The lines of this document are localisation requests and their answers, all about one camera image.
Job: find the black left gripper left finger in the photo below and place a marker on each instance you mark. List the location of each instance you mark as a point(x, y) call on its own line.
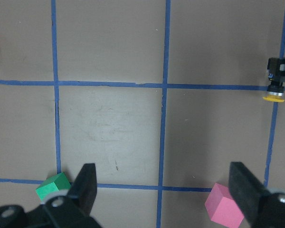
point(83, 191)

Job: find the green foam cube far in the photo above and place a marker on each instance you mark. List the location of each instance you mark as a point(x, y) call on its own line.
point(55, 183)

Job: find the pink foam cube centre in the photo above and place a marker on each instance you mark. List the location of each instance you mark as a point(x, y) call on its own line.
point(221, 207)

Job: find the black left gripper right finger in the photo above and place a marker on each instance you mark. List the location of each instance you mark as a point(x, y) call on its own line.
point(247, 191)

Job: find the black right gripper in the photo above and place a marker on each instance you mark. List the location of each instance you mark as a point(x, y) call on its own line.
point(276, 69)

